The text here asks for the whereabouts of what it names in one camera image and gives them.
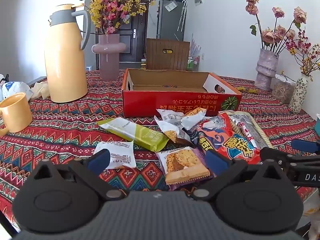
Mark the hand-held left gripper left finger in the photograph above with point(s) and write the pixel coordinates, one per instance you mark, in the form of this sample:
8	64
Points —
101	158

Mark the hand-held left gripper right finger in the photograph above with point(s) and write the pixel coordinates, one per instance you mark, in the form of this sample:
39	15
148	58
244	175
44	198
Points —
216	158

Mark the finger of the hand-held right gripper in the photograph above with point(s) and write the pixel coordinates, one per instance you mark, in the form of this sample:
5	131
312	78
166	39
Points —
275	157
303	145

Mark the red noodle snack packet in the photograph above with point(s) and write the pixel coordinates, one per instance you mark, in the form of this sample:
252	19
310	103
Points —
232	145

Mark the silver striped snack packet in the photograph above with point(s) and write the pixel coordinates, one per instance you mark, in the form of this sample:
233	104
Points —
250	127

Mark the green white snack bar packet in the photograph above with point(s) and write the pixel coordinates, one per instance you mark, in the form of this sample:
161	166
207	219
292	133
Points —
140	135

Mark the red cardboard box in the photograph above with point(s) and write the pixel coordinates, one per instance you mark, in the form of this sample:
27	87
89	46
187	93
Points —
150	105

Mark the red patterned tablecloth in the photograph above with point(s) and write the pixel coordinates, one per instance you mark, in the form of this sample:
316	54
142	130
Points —
75	130

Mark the white floral vase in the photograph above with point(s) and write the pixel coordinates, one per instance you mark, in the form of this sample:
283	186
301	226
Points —
298	95

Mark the glass jar of seeds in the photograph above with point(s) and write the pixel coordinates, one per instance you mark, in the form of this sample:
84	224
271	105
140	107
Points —
282	90

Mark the fallen yellow blossoms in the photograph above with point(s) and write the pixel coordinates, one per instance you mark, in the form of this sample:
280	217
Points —
247	90

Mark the textured pink vase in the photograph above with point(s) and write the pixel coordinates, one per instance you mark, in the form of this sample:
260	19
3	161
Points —
266	67

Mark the beige cloth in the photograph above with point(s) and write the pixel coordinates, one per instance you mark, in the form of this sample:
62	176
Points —
41	90

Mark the red yellow berry branches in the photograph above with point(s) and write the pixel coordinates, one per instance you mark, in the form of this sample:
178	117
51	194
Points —
308	52

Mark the yellow mug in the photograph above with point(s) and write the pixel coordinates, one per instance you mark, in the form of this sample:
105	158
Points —
17	112

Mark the pink glass vase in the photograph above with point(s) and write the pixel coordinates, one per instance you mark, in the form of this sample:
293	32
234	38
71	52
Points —
108	62

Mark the small storage rack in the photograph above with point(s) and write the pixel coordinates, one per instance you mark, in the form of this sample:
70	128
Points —
193	63

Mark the yellow thermos jug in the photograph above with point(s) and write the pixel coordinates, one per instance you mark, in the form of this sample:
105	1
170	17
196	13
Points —
65	67

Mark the white plastic bag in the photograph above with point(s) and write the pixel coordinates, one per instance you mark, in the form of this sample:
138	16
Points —
15	87

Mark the wooden chair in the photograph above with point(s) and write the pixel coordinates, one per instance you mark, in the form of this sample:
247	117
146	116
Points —
160	60

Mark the purple dried flowers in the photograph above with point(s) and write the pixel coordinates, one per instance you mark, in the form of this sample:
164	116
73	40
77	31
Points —
195	46

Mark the dried pink roses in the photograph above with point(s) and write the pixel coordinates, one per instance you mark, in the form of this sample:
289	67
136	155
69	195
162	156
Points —
268	36

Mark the dark brown door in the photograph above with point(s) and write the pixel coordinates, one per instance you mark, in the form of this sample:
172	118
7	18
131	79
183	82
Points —
135	45

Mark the grey refrigerator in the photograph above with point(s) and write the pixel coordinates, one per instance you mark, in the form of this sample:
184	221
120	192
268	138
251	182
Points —
170	25

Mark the white umbrella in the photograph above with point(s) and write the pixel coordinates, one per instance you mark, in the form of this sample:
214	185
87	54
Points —
182	15

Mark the pink yellow blossom branches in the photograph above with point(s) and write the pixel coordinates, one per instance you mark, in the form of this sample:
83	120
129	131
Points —
112	7

